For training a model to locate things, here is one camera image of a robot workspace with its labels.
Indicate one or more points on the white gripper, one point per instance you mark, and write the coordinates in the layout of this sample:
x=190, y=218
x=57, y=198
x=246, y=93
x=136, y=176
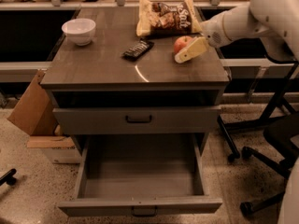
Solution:
x=213, y=32

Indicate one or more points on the red apple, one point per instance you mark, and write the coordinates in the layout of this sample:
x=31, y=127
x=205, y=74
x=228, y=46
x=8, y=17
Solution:
x=181, y=43

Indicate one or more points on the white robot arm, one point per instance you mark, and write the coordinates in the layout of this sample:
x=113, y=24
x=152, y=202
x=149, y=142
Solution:
x=276, y=22

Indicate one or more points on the grey upper drawer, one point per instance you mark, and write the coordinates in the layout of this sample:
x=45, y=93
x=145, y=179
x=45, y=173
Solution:
x=133, y=120

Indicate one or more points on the grey drawer cabinet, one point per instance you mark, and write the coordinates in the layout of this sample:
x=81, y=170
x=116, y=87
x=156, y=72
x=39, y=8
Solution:
x=96, y=76

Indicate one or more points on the grey open lower drawer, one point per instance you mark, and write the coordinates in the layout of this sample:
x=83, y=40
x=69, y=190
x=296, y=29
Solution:
x=140, y=175

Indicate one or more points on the yellow brown chip bag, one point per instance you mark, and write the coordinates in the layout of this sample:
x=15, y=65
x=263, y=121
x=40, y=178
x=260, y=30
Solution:
x=158, y=18

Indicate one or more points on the black snack bar packet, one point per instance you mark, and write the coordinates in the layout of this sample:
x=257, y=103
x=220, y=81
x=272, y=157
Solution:
x=137, y=50

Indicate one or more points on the black office chair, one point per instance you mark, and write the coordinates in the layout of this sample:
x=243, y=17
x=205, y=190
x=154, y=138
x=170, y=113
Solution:
x=282, y=135

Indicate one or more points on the white bowl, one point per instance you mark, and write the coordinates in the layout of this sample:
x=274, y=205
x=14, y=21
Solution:
x=79, y=31

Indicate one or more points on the brown cardboard box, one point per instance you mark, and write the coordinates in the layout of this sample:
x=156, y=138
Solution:
x=33, y=115

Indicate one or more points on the black chair wheel leg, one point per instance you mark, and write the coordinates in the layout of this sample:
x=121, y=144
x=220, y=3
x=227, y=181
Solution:
x=8, y=178

